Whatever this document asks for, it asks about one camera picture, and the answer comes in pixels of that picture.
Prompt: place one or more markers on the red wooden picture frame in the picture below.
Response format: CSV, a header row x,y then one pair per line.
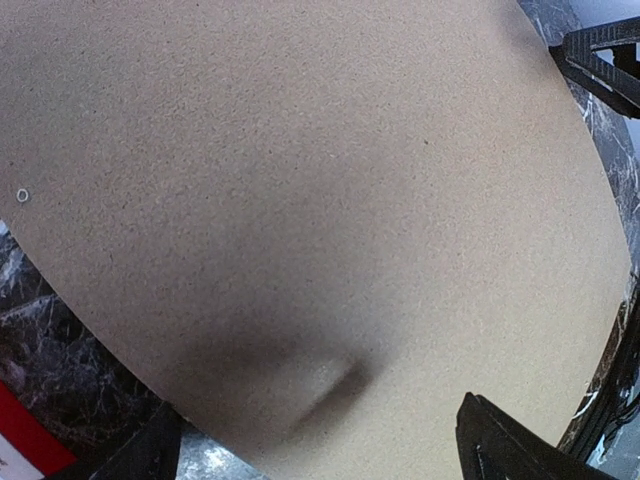
x,y
28,450

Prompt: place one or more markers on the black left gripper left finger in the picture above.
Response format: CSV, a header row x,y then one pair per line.
x,y
151,454

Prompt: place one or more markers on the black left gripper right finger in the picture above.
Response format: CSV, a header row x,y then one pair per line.
x,y
493,445

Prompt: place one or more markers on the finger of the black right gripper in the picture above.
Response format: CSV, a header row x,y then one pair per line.
x,y
603,60

